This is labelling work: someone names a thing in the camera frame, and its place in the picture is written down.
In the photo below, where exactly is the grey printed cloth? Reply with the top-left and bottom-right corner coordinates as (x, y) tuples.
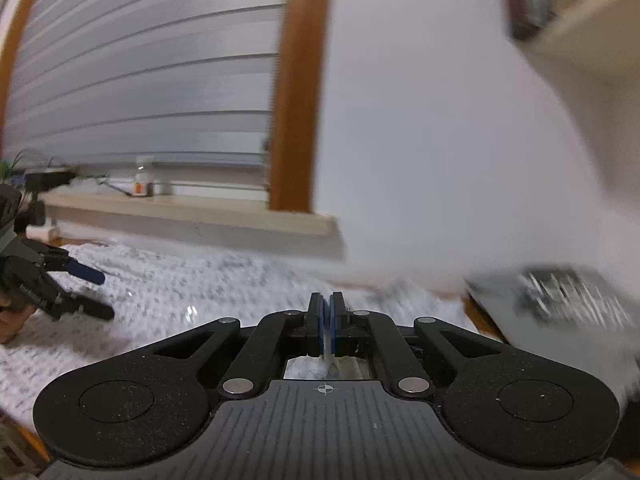
(465, 264), (636, 401)

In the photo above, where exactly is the black device on stand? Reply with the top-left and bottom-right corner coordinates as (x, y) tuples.
(15, 169), (76, 233)

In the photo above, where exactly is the green plant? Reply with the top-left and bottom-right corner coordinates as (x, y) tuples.
(0, 152), (26, 183)

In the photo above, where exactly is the white patterned shirt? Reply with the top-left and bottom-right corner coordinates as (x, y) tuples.
(0, 242), (481, 426)

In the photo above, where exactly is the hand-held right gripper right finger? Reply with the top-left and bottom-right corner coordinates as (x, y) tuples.
(328, 291), (507, 401)

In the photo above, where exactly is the person's left hand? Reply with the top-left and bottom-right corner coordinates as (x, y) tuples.
(0, 306), (37, 347)

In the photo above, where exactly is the white window blind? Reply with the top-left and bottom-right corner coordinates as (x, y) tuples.
(0, 0), (293, 203)

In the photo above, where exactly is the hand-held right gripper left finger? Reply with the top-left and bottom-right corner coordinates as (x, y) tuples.
(149, 291), (329, 401)

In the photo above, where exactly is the wooden window frame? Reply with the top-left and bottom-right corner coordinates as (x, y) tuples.
(0, 0), (335, 213)

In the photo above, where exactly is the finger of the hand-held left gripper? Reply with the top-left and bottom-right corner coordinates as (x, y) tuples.
(54, 296), (115, 322)
(46, 254), (106, 287)

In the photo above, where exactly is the small bottle orange label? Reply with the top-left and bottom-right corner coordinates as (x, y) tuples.
(134, 156), (153, 197)

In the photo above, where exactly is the beige window sill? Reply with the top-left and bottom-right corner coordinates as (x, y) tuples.
(42, 192), (340, 236)

